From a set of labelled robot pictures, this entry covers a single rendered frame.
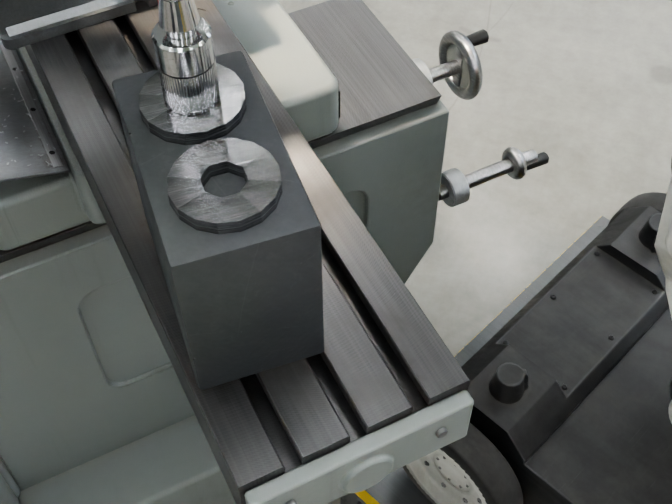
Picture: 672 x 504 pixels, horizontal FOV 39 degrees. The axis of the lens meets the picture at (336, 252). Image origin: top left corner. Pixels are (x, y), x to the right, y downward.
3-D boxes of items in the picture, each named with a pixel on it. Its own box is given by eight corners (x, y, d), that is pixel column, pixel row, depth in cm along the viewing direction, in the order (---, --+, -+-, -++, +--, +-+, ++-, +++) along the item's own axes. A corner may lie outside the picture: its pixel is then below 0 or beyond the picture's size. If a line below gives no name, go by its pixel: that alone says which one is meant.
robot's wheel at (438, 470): (514, 533, 134) (536, 473, 118) (491, 558, 132) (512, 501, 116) (408, 443, 142) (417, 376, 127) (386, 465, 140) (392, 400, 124)
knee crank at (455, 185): (535, 150, 165) (541, 126, 160) (555, 173, 161) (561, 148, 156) (426, 193, 159) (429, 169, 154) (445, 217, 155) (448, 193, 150)
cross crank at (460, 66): (460, 63, 165) (467, 8, 156) (497, 105, 158) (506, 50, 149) (380, 92, 161) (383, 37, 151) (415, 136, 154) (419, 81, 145)
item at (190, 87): (159, 114, 78) (147, 59, 73) (169, 76, 81) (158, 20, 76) (216, 117, 77) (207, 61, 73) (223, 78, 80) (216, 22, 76)
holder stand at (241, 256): (257, 186, 100) (241, 36, 84) (326, 353, 87) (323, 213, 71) (145, 216, 97) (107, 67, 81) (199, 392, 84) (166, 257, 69)
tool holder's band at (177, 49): (147, 59, 73) (145, 48, 72) (158, 20, 76) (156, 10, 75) (207, 61, 73) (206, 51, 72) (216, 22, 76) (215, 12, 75)
